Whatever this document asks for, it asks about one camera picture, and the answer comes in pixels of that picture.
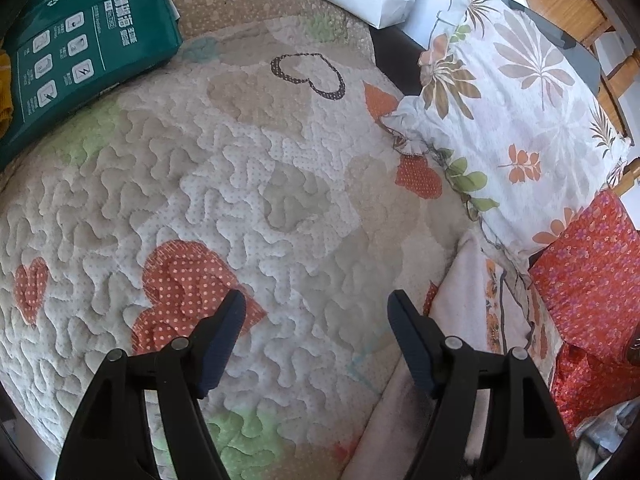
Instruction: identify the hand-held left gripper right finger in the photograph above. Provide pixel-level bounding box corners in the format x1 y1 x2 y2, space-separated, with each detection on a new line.
389 289 583 480

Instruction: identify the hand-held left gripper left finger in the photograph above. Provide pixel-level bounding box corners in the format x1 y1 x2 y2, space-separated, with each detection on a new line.
55 289 247 480

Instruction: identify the pale pink floral cardigan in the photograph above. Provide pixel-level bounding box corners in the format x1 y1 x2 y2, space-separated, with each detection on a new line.
340 230 556 480

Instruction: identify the quilted heart pattern blanket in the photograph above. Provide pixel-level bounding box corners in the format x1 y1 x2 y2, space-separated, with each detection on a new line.
0 0 483 480

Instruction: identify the orange floral cloth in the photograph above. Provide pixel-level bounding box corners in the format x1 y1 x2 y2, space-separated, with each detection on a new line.
527 190 640 436

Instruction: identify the crinkled silver plastic bag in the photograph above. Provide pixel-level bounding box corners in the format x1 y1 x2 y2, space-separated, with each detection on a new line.
574 400 637 480

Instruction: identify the white floral pillow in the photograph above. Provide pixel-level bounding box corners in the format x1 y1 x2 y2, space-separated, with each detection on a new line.
382 0 632 261

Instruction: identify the green printed package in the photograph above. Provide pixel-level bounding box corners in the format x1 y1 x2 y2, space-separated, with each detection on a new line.
0 0 183 173

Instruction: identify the dark grey cushion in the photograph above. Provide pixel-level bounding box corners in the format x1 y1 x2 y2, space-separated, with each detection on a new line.
505 0 601 98

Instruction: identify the wooden chair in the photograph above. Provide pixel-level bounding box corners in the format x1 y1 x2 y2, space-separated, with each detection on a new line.
505 0 640 196

